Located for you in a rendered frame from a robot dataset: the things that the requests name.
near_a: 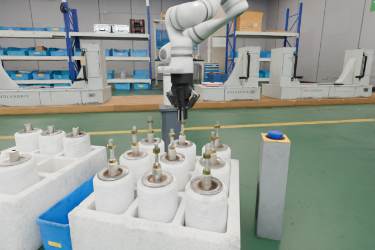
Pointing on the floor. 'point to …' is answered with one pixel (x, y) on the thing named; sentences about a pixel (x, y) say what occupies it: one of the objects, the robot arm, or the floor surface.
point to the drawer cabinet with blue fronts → (209, 70)
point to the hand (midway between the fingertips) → (182, 115)
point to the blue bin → (62, 218)
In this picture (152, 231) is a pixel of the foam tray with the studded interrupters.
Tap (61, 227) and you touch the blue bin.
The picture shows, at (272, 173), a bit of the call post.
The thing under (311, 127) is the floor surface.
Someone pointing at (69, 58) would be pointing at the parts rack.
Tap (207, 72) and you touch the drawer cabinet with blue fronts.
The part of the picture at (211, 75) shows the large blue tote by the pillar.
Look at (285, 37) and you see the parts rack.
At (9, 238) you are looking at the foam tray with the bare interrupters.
